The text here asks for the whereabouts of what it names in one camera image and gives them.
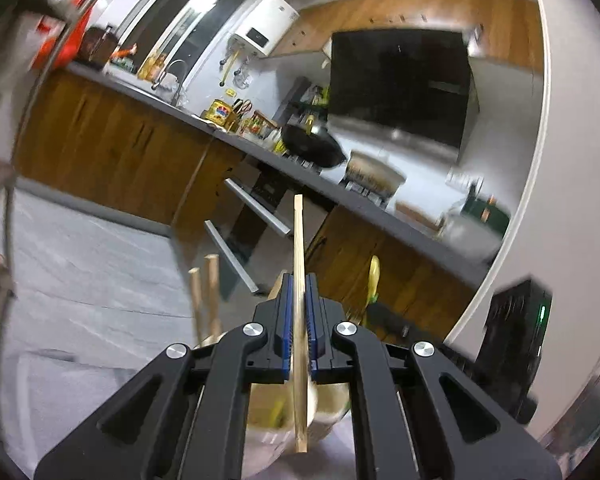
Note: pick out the wooden kitchen cabinets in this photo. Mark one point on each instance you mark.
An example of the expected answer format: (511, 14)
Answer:
(95, 142)

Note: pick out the black wok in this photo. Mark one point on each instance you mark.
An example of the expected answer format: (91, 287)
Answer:
(319, 147)

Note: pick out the yellow oil bottle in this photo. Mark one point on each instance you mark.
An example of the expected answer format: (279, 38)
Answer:
(218, 112)

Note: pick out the kitchen window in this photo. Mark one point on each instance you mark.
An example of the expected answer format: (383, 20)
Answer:
(158, 32)

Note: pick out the white refrigerator side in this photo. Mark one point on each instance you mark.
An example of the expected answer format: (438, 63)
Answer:
(555, 233)

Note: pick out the white pot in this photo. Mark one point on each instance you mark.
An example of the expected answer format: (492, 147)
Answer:
(373, 174)

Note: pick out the white water heater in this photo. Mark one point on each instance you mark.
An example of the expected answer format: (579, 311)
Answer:
(264, 26)

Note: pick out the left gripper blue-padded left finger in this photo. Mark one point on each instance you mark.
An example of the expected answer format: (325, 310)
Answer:
(182, 416)

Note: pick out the yellow tulip green handle spoon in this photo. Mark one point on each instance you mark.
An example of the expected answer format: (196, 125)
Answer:
(359, 316)

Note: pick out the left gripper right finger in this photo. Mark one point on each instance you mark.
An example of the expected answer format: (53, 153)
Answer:
(415, 415)

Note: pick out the black range hood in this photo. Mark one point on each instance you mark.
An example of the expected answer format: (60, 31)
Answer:
(416, 81)

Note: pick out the steel oven drawers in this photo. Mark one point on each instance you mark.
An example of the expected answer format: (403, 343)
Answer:
(252, 227)

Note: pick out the chrome faucet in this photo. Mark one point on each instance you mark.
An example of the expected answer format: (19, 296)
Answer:
(169, 84)

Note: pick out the wooden chopstick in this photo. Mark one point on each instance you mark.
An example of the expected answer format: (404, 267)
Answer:
(300, 351)
(212, 267)
(195, 291)

